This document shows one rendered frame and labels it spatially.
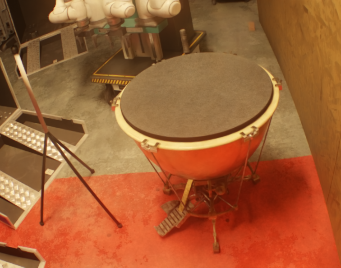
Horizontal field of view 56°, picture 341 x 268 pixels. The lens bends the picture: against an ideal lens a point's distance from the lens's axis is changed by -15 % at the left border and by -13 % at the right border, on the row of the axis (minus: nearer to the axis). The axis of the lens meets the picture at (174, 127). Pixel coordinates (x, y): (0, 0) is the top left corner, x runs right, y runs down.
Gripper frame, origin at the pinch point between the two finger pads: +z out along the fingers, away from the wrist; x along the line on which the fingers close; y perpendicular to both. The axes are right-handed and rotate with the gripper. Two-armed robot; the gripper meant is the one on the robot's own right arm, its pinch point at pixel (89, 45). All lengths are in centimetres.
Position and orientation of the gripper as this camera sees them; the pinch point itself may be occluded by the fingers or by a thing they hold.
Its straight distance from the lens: 264.3
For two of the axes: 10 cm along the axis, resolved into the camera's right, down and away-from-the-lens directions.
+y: 4.1, -6.1, 6.8
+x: -9.0, -1.4, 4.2
